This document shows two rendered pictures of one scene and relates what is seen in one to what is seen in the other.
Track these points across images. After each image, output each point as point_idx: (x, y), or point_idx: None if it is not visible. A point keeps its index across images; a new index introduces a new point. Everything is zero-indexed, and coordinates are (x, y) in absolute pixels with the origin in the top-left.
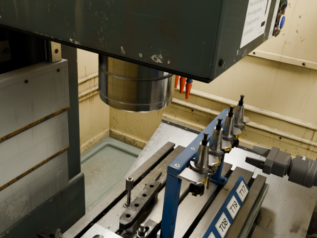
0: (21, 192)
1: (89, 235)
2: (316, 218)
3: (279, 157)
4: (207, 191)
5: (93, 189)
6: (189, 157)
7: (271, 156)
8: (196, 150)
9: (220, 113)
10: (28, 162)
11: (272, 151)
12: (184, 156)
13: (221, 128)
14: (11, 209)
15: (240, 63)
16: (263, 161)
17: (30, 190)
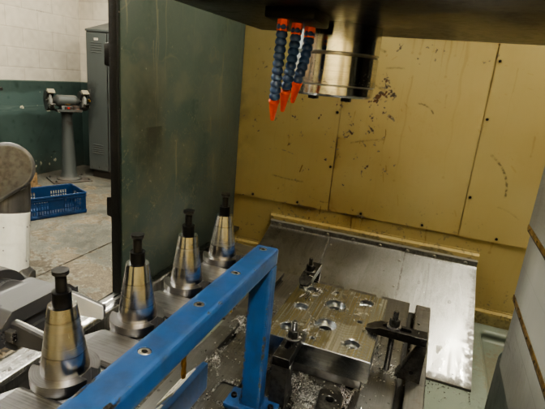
0: (526, 387)
1: (365, 346)
2: None
3: (27, 290)
4: None
5: None
6: (242, 259)
7: (49, 288)
8: (229, 269)
9: (114, 401)
10: (541, 347)
11: (32, 299)
12: (252, 260)
13: (180, 234)
14: (517, 389)
15: None
16: (72, 290)
17: (527, 406)
